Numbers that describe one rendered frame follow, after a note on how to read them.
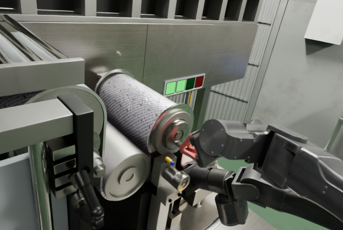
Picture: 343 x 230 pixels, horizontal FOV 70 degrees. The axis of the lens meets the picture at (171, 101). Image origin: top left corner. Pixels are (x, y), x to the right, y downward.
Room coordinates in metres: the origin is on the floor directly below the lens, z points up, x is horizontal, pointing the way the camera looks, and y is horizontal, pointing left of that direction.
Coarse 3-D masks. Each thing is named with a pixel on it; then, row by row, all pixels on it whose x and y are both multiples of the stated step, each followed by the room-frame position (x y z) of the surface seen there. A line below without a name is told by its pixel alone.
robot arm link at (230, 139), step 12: (216, 120) 0.33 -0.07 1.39; (228, 120) 0.35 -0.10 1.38; (204, 132) 0.34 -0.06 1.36; (216, 132) 0.32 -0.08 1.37; (228, 132) 0.31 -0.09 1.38; (240, 132) 0.33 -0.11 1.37; (264, 132) 0.35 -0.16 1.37; (276, 132) 0.34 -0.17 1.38; (288, 132) 0.33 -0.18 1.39; (204, 144) 0.33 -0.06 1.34; (216, 144) 0.31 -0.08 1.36; (228, 144) 0.30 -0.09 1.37; (240, 144) 0.30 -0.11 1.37; (252, 144) 0.32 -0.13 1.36; (264, 144) 0.34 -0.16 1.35; (228, 156) 0.29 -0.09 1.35; (240, 156) 0.31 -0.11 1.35; (252, 156) 0.32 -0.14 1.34; (264, 156) 0.34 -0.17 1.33
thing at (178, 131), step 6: (180, 120) 0.50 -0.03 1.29; (174, 126) 0.47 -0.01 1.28; (180, 126) 0.49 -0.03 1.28; (186, 126) 0.50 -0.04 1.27; (168, 132) 0.46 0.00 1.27; (174, 132) 0.47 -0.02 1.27; (180, 132) 0.49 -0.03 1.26; (186, 132) 0.51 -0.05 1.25; (168, 138) 0.46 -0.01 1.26; (174, 138) 0.48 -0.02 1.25; (180, 138) 0.50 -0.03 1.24; (186, 138) 0.51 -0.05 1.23; (168, 144) 0.46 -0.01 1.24; (174, 144) 0.48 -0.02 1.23
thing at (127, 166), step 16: (112, 128) 0.51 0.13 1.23; (112, 144) 0.44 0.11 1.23; (128, 144) 0.45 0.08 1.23; (112, 160) 0.40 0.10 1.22; (128, 160) 0.41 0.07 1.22; (144, 160) 0.45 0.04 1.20; (112, 176) 0.39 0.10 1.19; (128, 176) 0.41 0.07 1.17; (144, 176) 0.45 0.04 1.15; (112, 192) 0.39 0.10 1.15; (128, 192) 0.42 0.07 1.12
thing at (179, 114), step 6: (174, 114) 0.48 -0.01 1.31; (180, 114) 0.50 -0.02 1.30; (186, 114) 0.51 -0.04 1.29; (168, 120) 0.47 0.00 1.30; (174, 120) 0.48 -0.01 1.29; (186, 120) 0.52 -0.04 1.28; (162, 126) 0.46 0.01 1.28; (168, 126) 0.47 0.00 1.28; (156, 132) 0.46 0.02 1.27; (162, 132) 0.46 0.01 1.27; (156, 138) 0.45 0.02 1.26; (162, 138) 0.46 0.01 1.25; (156, 144) 0.45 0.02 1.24; (162, 144) 0.47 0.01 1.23; (162, 150) 0.47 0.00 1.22; (168, 150) 0.48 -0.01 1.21; (174, 150) 0.50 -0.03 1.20
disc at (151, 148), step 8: (176, 104) 0.50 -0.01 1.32; (184, 104) 0.52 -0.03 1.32; (168, 112) 0.48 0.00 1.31; (192, 112) 0.54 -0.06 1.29; (160, 120) 0.47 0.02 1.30; (192, 120) 0.55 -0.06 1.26; (152, 128) 0.45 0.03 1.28; (152, 136) 0.45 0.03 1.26; (152, 144) 0.46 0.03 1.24; (152, 152) 0.46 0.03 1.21
